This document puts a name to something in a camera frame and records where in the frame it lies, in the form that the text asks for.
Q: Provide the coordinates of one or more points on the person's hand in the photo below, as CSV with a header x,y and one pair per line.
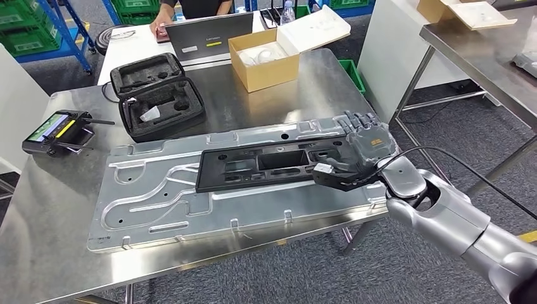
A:
x,y
159,26

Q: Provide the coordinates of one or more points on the black plastic plate part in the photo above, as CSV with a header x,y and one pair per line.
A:
x,y
218,172

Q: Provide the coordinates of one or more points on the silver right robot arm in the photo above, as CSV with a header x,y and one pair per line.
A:
x,y
444,214

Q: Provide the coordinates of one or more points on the person's forearm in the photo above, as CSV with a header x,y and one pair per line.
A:
x,y
165,10

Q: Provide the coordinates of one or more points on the blue steel shelf rack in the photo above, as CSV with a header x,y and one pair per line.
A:
x,y
71,42

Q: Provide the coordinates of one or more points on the stainless steel workbench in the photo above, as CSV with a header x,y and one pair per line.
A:
x,y
260,105

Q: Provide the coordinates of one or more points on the red smartphone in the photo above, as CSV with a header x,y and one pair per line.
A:
x,y
162,35

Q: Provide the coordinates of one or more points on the green plastic crate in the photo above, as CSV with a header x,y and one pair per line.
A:
x,y
134,10
29,42
16,12

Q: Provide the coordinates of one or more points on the person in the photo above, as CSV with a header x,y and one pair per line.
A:
x,y
201,6

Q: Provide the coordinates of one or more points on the black round stool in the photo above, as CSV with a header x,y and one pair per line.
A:
x,y
113,40

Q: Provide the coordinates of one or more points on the grey laptop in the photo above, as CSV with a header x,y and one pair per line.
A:
x,y
209,38

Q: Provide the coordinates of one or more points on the white table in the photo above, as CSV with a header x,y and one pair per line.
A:
x,y
121,63

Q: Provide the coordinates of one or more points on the white paper slip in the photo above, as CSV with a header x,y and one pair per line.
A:
x,y
150,114

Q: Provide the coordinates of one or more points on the black foam-lined case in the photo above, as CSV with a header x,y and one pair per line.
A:
x,y
184,121

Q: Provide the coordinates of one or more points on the white packed item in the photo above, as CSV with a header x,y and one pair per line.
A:
x,y
260,54

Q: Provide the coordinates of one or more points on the open cardboard box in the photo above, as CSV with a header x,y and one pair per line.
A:
x,y
264,75

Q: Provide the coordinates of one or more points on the clear water bottle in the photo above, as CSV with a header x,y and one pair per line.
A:
x,y
288,14

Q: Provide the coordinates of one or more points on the black remote controller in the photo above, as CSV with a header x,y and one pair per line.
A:
x,y
54,134

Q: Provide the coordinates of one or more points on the white board panel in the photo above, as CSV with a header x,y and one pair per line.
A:
x,y
21,109

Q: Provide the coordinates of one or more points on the stamped sheet metal panel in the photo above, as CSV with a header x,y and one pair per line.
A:
x,y
147,210
526,65

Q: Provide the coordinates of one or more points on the green plastic bin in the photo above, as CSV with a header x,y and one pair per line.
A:
x,y
354,75

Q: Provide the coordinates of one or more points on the white partition panel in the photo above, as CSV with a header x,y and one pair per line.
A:
x,y
390,50

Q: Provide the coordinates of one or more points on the flat cardboard box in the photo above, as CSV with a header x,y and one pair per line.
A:
x,y
474,14

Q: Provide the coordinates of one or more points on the stainless steel table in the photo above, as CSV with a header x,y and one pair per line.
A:
x,y
474,46

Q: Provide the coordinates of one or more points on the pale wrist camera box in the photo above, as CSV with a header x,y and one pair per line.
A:
x,y
324,168

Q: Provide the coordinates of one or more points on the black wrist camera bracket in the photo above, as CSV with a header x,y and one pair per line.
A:
x,y
344,180

